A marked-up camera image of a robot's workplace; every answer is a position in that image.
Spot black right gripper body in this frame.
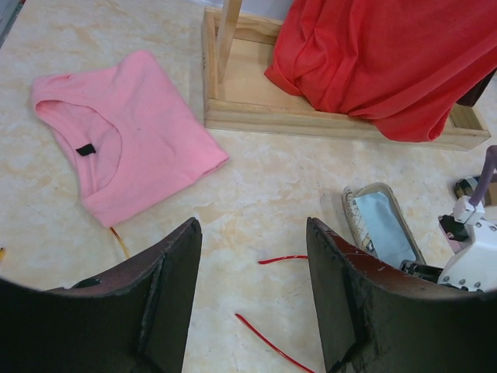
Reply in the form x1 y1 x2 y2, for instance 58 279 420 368
400 260 443 284

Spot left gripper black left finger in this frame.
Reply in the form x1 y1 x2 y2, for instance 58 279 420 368
1 218 202 372

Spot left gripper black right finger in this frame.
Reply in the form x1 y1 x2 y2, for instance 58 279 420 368
306 218 496 372

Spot large light blue cloth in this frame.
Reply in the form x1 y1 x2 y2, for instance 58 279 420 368
355 192 416 268

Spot map print glasses case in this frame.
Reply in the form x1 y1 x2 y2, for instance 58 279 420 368
342 183 426 269

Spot red sunglasses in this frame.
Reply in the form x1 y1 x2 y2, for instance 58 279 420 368
235 254 315 373

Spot yellow sunglasses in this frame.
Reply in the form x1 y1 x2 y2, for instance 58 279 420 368
0 227 131 262

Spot brown plaid glasses case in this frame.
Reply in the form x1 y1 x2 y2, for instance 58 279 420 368
453 173 497 207

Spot dark navy garment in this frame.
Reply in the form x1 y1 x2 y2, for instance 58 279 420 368
457 69 496 107

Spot pink folded t-shirt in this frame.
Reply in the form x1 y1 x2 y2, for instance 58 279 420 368
31 51 228 228

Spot red tank top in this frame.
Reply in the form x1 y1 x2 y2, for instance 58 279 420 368
265 1 496 142

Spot wooden clothes rack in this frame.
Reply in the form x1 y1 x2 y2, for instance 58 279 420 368
202 1 490 150

